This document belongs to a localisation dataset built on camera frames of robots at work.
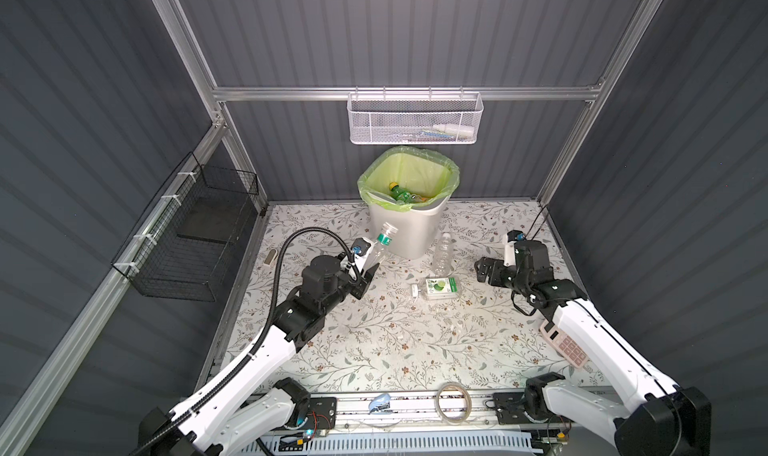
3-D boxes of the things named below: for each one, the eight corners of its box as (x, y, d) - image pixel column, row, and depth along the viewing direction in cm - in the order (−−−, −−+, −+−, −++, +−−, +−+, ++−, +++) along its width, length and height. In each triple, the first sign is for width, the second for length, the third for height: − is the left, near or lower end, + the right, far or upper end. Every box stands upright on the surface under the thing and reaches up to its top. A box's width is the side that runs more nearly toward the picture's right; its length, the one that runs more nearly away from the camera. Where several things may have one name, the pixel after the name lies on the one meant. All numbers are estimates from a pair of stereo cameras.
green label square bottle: (426, 299, 96) (427, 293, 92) (424, 284, 99) (425, 277, 96) (457, 299, 96) (459, 293, 92) (454, 284, 99) (457, 277, 96)
